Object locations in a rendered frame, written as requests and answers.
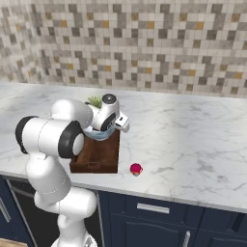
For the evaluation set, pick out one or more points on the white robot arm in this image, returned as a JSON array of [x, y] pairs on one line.
[[48, 138]]

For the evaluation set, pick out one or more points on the navy cupboard door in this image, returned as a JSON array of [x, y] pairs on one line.
[[9, 230], [144, 233], [222, 241]]

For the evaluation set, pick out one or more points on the green leafy plant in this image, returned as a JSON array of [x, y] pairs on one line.
[[95, 101]]

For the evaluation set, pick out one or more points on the light blue bowl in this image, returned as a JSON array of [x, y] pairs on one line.
[[100, 136]]

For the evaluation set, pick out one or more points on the black dishwasher door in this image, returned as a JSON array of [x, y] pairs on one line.
[[38, 222]]

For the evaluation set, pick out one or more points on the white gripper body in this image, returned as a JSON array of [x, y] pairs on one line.
[[127, 124]]

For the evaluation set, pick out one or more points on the brown wooden tray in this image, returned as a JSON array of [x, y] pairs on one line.
[[99, 154]]

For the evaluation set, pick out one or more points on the navy drawer front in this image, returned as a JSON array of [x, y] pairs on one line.
[[225, 222], [180, 209]]

